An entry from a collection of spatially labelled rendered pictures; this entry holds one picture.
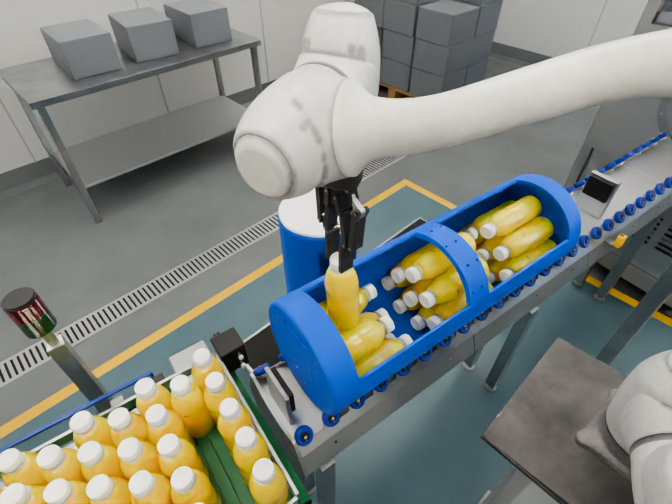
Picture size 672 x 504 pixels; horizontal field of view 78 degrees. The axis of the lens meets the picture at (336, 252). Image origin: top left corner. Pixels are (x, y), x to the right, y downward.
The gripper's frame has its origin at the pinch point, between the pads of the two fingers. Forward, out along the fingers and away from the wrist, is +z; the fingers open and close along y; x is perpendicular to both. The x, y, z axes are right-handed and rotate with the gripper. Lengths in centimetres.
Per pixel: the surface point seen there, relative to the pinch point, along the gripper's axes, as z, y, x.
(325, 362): 16.7, -10.1, 10.3
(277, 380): 32.0, 0.1, 16.8
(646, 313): 80, -35, -130
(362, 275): 29.3, 12.8, -17.5
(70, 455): 30, 8, 58
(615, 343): 103, -33, -130
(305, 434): 39.5, -11.1, 16.8
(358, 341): 22.0, -7.3, -0.3
